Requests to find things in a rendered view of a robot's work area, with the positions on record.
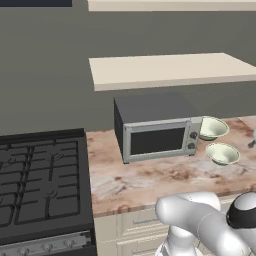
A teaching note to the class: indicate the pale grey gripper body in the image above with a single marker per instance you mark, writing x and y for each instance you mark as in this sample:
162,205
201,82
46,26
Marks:
254,134

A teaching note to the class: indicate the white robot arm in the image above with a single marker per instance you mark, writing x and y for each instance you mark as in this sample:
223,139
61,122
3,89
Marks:
200,220

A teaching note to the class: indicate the pale green bowl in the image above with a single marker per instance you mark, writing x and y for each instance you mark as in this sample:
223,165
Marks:
222,154
213,128

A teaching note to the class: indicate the dark round oven knob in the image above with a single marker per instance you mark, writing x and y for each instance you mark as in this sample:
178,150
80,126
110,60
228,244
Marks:
191,146
193,135

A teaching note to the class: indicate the dark glass oven door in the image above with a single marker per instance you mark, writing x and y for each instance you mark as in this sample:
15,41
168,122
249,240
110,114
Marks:
156,140

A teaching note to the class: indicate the grey toaster oven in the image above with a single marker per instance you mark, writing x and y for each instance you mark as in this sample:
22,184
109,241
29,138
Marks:
153,110

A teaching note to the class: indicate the cream drawer front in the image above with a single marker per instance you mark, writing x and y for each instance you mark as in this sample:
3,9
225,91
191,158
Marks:
130,230
140,246

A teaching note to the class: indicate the grey hob knob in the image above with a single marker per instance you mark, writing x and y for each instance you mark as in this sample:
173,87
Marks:
23,250
47,247
68,243

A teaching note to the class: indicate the black gas hob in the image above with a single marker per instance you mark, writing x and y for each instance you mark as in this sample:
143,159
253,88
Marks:
40,186

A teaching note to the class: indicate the dark range hood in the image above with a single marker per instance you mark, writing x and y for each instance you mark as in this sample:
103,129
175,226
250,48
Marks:
33,2

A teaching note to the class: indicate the cream wall shelf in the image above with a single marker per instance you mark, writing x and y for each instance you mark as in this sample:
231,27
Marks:
173,5
173,70

